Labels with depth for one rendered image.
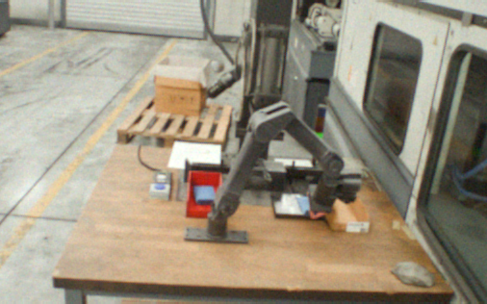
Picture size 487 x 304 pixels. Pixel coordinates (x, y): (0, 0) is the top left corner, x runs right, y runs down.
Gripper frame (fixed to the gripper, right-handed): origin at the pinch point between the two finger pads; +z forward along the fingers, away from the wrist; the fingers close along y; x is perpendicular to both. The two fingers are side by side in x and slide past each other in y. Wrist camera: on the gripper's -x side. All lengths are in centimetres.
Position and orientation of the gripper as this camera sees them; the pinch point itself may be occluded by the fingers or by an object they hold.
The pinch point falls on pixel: (313, 213)
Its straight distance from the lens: 172.4
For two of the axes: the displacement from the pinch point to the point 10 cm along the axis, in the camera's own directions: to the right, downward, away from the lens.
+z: -1.6, 6.3, 7.6
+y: -0.3, -7.7, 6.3
